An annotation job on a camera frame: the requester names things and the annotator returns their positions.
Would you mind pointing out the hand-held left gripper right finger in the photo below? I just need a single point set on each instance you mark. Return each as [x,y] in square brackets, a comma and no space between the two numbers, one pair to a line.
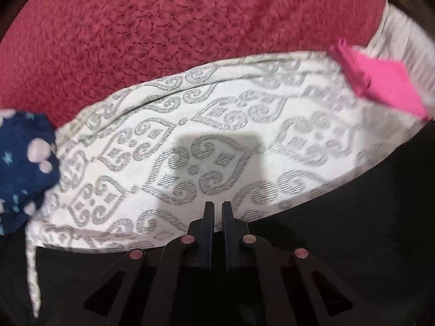
[229,237]

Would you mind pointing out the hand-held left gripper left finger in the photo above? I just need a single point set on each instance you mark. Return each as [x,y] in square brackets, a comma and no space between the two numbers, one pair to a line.
[206,237]

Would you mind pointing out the black pants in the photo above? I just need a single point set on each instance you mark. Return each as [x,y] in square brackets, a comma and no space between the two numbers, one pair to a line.
[340,237]

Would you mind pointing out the white grey patterned bedsheet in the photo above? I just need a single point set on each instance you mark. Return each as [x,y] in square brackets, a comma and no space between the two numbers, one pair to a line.
[142,115]

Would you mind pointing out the blue star printed garment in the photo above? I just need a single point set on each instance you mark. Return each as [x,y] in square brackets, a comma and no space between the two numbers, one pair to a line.
[23,166]

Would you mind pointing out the red patterned headboard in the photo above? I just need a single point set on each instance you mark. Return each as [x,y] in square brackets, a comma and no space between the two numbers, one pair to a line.
[170,34]

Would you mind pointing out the pink folded garment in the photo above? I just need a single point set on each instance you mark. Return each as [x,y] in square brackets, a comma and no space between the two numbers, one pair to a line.
[384,78]

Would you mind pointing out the white striped blanket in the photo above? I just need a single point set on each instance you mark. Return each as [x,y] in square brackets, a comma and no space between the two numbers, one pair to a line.
[407,40]

